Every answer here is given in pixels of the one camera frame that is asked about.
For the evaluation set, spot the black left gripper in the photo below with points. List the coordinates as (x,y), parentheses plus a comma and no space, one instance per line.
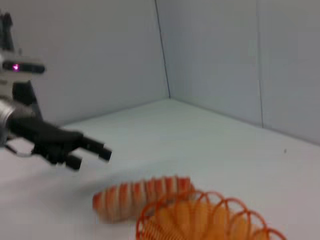
(47,140)

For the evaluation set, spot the orange plastic woven basket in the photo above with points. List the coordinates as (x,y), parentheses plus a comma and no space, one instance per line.
(200,220)

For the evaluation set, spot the sliced sausage bread loaf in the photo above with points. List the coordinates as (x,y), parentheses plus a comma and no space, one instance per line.
(125,202)

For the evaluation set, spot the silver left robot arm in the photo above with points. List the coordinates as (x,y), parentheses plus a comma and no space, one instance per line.
(5,117)

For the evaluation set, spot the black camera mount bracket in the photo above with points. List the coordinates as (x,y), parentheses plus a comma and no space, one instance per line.
(25,97)

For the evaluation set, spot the black robot torso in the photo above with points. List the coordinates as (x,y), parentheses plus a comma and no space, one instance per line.
(6,30)

